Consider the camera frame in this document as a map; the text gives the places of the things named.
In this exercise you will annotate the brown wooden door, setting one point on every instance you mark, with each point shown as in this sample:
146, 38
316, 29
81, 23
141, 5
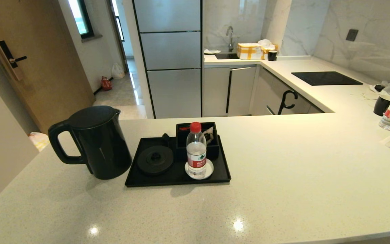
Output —
52, 74

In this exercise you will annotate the black induction cooktop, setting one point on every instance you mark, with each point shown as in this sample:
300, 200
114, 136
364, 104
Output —
325, 78

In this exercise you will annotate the cardboard box yellow tape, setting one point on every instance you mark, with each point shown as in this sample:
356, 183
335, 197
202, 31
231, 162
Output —
249, 51

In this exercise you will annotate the dark kitchen sink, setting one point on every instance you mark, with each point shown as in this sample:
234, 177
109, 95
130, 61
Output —
227, 56

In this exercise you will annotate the black rectangular serving tray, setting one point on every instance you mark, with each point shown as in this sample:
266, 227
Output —
168, 179

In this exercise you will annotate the crumpled white plastic wrap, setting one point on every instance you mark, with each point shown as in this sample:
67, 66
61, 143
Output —
389, 88

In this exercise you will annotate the grey drawer cabinet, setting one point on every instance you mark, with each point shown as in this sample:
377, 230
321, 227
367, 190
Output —
273, 91

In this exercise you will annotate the red packet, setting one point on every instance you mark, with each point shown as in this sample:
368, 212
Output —
183, 128

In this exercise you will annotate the black round kettle base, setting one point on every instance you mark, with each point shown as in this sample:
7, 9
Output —
147, 164

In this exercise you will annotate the small yellow taped box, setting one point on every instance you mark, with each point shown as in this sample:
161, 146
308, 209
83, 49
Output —
266, 51

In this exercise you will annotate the black framed window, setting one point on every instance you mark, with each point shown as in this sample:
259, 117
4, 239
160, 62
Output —
80, 17

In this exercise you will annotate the black mug white inside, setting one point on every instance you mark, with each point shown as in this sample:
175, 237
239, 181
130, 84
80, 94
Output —
382, 106

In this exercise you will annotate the white dish by sink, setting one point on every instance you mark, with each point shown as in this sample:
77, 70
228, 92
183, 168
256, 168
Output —
212, 52

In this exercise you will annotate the grey sink cabinet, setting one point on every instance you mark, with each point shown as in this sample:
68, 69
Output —
242, 91

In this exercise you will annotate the black electric kettle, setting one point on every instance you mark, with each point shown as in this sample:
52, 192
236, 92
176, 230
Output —
103, 145

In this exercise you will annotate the yellow white plastic bag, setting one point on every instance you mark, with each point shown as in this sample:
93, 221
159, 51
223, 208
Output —
39, 140

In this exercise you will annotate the black compartment organizer box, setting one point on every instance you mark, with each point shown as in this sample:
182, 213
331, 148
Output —
181, 149

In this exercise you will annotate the red bag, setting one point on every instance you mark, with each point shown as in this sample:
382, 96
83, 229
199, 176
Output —
106, 84

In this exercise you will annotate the silver refrigerator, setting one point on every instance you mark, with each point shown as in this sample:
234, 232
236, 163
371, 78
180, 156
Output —
171, 51

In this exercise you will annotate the white tissue on box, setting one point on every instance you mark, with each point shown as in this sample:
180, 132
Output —
264, 42

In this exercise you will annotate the small black cup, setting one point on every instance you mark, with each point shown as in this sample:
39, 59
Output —
272, 56

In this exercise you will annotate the dark wall socket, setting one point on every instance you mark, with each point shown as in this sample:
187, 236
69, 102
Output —
352, 35

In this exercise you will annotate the sachet packet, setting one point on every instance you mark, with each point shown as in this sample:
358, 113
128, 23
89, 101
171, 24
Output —
209, 134

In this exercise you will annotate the clear water bottle green logo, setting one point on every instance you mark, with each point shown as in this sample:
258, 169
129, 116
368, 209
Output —
196, 149

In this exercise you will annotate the chrome kitchen faucet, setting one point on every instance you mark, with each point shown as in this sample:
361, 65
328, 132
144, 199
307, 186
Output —
231, 39

